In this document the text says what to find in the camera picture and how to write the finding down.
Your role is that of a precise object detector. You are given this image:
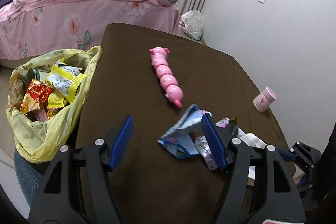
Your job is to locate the pink white lotion bottle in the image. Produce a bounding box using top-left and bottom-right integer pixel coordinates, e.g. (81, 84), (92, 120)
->
(252, 86), (277, 113)

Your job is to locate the pink floral bed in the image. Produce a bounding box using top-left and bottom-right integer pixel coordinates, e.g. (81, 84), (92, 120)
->
(1, 0), (179, 60)

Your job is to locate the white plastic bag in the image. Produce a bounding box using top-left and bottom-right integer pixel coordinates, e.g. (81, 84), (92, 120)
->
(179, 10), (204, 41)

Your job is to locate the brown table cloth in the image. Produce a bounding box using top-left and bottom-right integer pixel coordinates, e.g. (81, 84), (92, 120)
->
(76, 23), (288, 223)

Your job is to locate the blue white snack wrapper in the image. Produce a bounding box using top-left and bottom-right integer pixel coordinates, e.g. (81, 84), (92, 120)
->
(158, 104), (218, 170)

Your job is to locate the yellow plastic trash bag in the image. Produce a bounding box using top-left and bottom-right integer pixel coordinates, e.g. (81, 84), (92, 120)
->
(6, 46), (102, 163)

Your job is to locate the white tissue packet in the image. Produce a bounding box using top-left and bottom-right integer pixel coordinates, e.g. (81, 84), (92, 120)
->
(238, 129), (266, 186)

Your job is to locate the red candy wrapper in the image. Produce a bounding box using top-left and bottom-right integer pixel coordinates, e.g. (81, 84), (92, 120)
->
(19, 79), (54, 114)

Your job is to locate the green white snack packet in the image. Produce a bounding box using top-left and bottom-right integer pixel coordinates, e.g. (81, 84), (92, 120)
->
(33, 69), (50, 83)

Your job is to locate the yellow snack wrapper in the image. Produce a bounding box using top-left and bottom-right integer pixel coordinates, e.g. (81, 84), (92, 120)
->
(45, 59), (87, 103)

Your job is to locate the pink caterpillar toy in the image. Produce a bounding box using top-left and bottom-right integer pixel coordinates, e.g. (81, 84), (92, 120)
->
(149, 47), (184, 109)

